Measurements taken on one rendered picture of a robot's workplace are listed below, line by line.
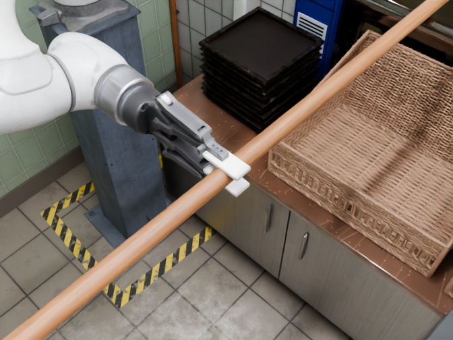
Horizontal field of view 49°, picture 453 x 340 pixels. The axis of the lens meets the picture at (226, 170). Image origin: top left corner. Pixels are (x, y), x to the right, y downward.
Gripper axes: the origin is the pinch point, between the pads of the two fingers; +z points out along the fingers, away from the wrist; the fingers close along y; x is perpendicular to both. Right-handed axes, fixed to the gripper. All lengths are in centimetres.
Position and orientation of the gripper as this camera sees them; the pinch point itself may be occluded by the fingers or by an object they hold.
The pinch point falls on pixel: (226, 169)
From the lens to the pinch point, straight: 73.4
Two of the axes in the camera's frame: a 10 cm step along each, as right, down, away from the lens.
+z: 7.3, 5.3, -4.3
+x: -6.9, 5.6, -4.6
